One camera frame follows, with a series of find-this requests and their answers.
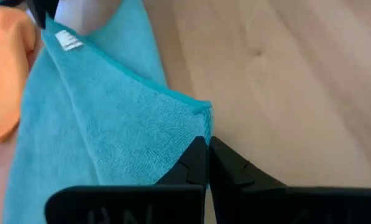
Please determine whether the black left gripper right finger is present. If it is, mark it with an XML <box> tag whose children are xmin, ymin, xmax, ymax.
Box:
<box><xmin>208</xmin><ymin>136</ymin><xmax>371</xmax><ymax>224</ymax></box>

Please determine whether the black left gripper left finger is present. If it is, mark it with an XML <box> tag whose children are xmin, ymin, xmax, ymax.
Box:
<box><xmin>44</xmin><ymin>136</ymin><xmax>209</xmax><ymax>224</ymax></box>

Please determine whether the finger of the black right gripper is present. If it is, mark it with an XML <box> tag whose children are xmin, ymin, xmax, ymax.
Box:
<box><xmin>25</xmin><ymin>0</ymin><xmax>60</xmax><ymax>29</ymax></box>

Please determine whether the orange microfiber towel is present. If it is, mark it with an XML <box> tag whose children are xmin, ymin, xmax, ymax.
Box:
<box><xmin>0</xmin><ymin>6</ymin><xmax>39</xmax><ymax>143</ymax></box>

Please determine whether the blue microfiber towel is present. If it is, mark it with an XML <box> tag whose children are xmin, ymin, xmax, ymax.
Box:
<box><xmin>1</xmin><ymin>0</ymin><xmax>214</xmax><ymax>224</ymax></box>

